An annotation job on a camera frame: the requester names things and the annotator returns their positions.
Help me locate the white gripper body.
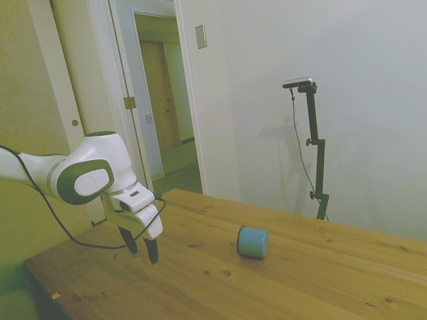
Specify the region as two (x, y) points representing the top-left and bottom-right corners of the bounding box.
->
(101, 194), (165, 241)

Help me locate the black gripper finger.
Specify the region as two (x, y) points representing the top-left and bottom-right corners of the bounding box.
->
(142, 235), (159, 266)
(117, 226), (139, 255)

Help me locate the light blue mug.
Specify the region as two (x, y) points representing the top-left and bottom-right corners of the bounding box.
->
(236, 225), (270, 260)

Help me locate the white open door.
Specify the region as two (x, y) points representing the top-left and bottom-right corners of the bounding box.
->
(109, 0), (165, 193)

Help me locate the brown hallway door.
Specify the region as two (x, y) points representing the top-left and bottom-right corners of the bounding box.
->
(139, 40), (183, 149)

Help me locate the white closet door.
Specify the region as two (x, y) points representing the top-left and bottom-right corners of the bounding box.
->
(28, 0), (101, 157)

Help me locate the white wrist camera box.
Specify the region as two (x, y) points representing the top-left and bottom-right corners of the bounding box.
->
(111, 185), (155, 213)

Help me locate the white door frame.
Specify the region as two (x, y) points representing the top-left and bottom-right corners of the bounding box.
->
(86, 0), (209, 196)

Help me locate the black camera stand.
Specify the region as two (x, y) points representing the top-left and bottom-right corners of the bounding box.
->
(298, 83), (330, 221)
(289, 87), (330, 221)

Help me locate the beige wall switch plate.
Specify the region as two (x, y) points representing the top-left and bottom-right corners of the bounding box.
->
(194, 24), (207, 50)

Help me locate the grey exterior camera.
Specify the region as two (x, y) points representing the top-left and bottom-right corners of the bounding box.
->
(282, 77), (314, 89)

